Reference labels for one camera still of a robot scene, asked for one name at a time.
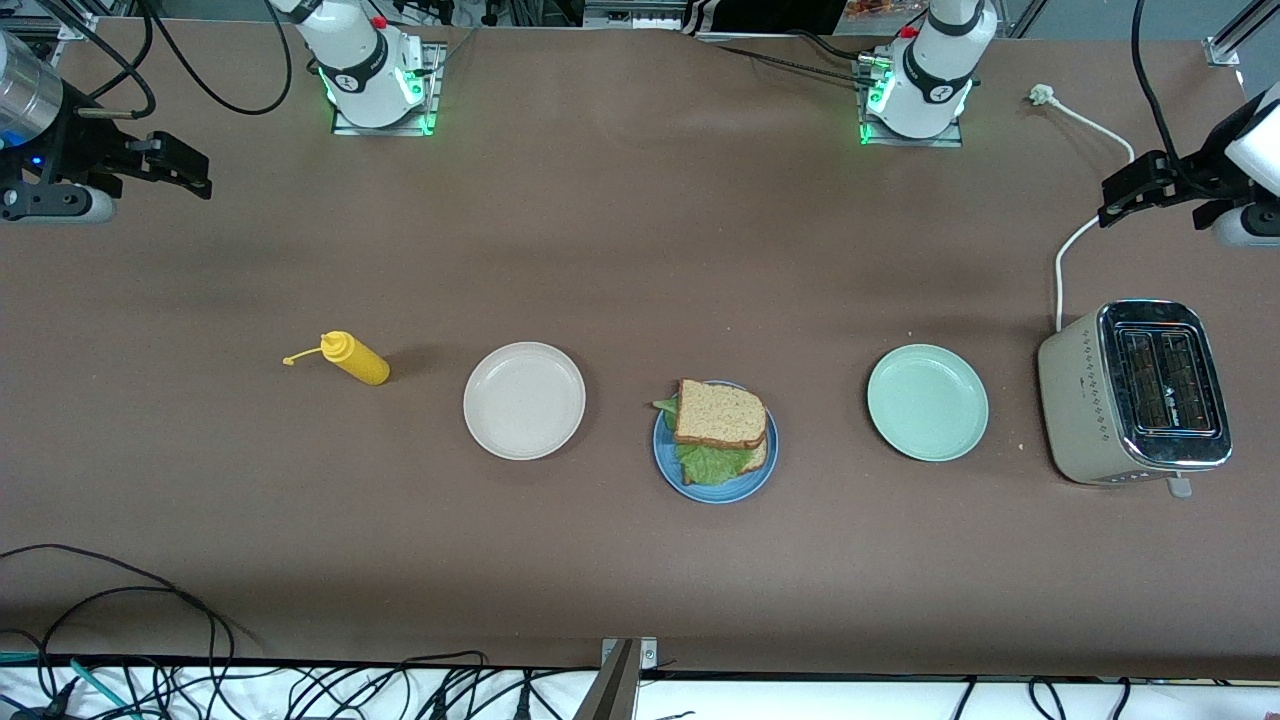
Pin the aluminium frame profile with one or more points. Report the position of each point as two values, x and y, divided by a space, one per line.
50 27
1222 50

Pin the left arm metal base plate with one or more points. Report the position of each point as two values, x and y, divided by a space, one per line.
950 138

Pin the orange snack bag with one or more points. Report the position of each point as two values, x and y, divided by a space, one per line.
870 10

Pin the green lettuce leaf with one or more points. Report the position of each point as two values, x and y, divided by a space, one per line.
715 465

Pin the blue round plate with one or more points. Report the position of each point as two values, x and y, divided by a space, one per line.
720 493

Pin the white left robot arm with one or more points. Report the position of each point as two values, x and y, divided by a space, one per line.
930 80

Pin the mint green round plate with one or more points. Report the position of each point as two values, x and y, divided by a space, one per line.
927 402

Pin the beige chrome toaster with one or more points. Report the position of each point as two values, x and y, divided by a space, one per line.
1085 410

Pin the brown bread slice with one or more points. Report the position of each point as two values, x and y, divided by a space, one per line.
720 412
758 460

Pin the yellow mustard squeeze bottle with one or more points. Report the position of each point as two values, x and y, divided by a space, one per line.
360 362

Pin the small metal table bracket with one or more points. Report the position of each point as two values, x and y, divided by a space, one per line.
648 655

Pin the dark metal post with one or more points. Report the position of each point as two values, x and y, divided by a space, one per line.
610 695

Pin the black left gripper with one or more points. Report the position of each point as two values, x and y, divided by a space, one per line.
1203 174

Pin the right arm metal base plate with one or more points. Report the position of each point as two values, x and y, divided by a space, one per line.
438 100

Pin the grey power strip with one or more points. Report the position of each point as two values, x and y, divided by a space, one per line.
640 14

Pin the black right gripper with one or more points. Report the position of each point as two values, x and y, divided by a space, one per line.
62 148

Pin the beige round plate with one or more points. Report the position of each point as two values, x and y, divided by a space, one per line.
524 401

